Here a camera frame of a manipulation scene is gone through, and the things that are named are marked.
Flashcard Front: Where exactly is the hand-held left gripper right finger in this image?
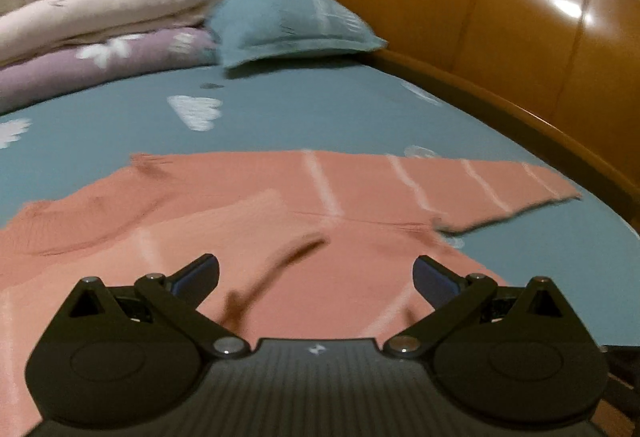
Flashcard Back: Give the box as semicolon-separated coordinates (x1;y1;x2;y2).
384;254;596;360

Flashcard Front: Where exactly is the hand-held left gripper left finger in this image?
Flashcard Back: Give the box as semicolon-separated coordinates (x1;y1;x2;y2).
42;253;251;360

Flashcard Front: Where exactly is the pink knitted sweater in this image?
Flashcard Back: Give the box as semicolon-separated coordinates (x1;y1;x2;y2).
0;150;583;437

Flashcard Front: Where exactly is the purple floral quilt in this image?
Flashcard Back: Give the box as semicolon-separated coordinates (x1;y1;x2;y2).
0;27;221;113

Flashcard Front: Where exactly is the wooden headboard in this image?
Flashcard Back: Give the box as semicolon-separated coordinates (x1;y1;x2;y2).
262;0;640;238

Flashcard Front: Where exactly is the teal printed pillow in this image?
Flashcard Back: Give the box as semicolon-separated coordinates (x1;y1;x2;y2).
205;0;388;70

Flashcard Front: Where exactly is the cream folded blanket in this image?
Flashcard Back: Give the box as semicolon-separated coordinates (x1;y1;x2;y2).
0;0;288;65

